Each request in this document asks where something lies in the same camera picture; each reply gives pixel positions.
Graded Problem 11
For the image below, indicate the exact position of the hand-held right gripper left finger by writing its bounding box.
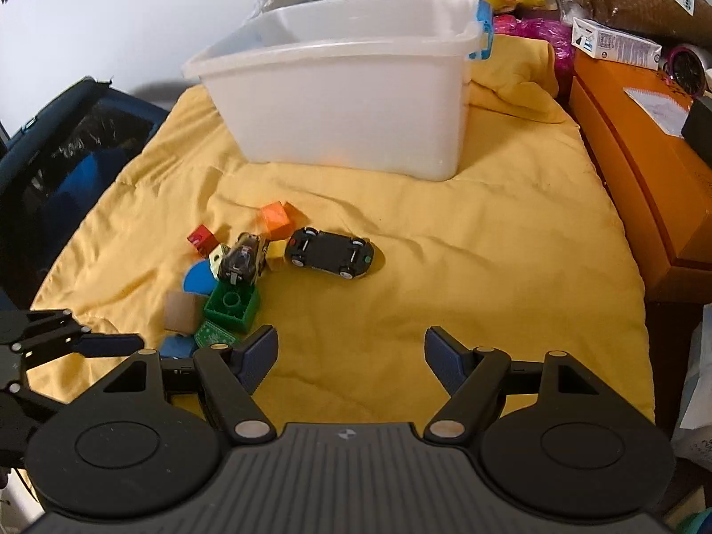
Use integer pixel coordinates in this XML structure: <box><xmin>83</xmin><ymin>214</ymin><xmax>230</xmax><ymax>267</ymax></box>
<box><xmin>100</xmin><ymin>324</ymin><xmax>279</xmax><ymax>447</ymax></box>

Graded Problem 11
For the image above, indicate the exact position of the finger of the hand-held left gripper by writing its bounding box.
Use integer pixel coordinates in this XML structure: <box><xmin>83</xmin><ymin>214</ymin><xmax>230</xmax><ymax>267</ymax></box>
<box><xmin>0</xmin><ymin>379</ymin><xmax>69</xmax><ymax>436</ymax></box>
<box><xmin>0</xmin><ymin>307</ymin><xmax>146</xmax><ymax>372</ymax></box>

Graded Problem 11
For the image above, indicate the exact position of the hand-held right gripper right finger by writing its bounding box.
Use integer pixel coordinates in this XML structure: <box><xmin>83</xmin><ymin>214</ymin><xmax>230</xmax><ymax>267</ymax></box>
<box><xmin>423</xmin><ymin>325</ymin><xmax>614</xmax><ymax>447</ymax></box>

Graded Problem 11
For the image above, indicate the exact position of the plain blue toy block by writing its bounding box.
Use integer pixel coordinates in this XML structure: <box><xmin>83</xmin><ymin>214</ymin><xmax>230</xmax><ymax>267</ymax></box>
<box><xmin>160</xmin><ymin>334</ymin><xmax>198</xmax><ymax>360</ymax></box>

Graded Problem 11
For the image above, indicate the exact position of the white plastic storage bin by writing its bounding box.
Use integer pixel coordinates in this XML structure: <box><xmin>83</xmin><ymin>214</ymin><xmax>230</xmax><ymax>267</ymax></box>
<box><xmin>182</xmin><ymin>0</ymin><xmax>495</xmax><ymax>182</ymax></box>

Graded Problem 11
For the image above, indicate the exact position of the green patterned flat block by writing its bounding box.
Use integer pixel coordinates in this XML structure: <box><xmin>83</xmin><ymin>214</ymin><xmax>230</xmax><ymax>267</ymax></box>
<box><xmin>193</xmin><ymin>318</ymin><xmax>243</xmax><ymax>348</ymax></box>

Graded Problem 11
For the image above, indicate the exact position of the green studded toy brick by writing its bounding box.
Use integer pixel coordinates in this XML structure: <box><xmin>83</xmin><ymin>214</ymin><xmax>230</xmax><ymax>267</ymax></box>
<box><xmin>204</xmin><ymin>281</ymin><xmax>262</xmax><ymax>335</ymax></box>

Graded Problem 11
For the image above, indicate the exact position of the yellow blanket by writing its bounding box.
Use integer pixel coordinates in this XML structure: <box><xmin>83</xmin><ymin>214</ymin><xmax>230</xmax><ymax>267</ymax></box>
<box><xmin>25</xmin><ymin>33</ymin><xmax>657</xmax><ymax>440</ymax></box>

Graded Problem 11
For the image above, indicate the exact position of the tan wooden cube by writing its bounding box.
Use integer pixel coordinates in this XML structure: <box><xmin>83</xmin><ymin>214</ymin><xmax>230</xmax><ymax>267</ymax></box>
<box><xmin>164</xmin><ymin>291</ymin><xmax>206</xmax><ymax>336</ymax></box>

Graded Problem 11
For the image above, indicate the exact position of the blue semicircle toy block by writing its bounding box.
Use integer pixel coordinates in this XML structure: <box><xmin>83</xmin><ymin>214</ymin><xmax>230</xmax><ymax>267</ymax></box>
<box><xmin>182</xmin><ymin>263</ymin><xmax>220</xmax><ymax>295</ymax></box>

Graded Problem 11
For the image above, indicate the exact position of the silver black toy car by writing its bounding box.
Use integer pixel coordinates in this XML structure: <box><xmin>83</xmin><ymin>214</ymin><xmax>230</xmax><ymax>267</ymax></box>
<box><xmin>217</xmin><ymin>232</ymin><xmax>268</xmax><ymax>288</ymax></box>

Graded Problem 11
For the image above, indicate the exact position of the small yellow toy block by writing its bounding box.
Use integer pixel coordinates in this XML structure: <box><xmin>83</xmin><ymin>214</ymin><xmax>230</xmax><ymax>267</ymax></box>
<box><xmin>266</xmin><ymin>239</ymin><xmax>290</xmax><ymax>271</ymax></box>

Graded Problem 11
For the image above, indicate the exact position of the green white patterned block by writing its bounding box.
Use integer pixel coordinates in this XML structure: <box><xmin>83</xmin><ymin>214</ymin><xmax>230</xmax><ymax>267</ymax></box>
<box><xmin>208</xmin><ymin>243</ymin><xmax>231</xmax><ymax>280</ymax></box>

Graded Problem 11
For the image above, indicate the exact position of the white green toy car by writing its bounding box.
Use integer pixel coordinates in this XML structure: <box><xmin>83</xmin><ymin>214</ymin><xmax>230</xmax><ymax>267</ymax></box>
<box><xmin>283</xmin><ymin>227</ymin><xmax>375</xmax><ymax>282</ymax></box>

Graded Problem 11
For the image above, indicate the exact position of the small red toy block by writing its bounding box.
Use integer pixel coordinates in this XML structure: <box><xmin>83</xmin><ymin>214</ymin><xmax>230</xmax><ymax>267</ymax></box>
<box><xmin>187</xmin><ymin>225</ymin><xmax>219</xmax><ymax>258</ymax></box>

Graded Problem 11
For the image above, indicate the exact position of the orange toy block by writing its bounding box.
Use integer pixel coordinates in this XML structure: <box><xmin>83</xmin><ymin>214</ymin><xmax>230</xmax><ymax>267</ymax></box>
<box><xmin>259</xmin><ymin>200</ymin><xmax>304</xmax><ymax>241</ymax></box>

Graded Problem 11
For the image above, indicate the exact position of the white crumpled bag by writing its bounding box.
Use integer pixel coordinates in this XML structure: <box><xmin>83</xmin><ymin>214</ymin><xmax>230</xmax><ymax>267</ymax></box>
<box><xmin>670</xmin><ymin>303</ymin><xmax>712</xmax><ymax>464</ymax></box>

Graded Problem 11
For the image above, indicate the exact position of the orange wooden cabinet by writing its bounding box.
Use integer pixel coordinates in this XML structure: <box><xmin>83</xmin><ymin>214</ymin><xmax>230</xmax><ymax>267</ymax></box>
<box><xmin>570</xmin><ymin>50</ymin><xmax>712</xmax><ymax>304</ymax></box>

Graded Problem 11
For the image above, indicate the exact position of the white paper receipt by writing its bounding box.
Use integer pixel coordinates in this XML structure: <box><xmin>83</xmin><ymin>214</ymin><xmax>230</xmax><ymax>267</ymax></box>
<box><xmin>623</xmin><ymin>86</ymin><xmax>694</xmax><ymax>135</ymax></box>

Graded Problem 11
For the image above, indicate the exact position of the pink shiny wrap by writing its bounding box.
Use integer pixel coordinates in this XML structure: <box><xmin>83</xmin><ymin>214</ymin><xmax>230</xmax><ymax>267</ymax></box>
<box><xmin>494</xmin><ymin>12</ymin><xmax>576</xmax><ymax>76</ymax></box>

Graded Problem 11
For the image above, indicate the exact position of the white blue carton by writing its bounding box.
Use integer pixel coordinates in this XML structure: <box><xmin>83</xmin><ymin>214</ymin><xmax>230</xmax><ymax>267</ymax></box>
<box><xmin>572</xmin><ymin>16</ymin><xmax>663</xmax><ymax>71</ymax></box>

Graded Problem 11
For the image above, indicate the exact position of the pink round clock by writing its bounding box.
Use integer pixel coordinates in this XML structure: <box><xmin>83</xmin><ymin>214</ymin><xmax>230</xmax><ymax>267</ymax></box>
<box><xmin>663</xmin><ymin>44</ymin><xmax>711</xmax><ymax>95</ymax></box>

